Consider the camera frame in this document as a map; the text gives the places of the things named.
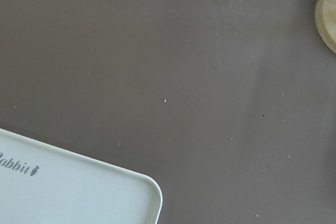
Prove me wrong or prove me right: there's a wooden mug tree stand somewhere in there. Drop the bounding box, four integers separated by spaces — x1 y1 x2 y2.
314 0 335 53

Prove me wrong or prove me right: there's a cream rabbit serving tray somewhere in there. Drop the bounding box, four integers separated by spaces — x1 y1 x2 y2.
1 130 163 223

